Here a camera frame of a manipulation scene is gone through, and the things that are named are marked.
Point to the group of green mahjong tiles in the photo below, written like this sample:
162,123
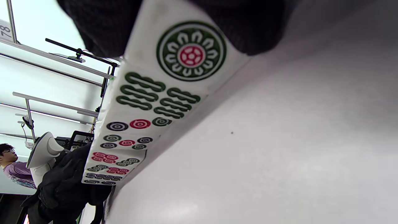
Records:
140,102

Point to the person's left hand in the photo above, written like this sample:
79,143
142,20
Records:
68,183

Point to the person's right hand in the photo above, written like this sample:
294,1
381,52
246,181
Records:
102,25

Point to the grey left hand controller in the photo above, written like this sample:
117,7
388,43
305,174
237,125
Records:
43,152

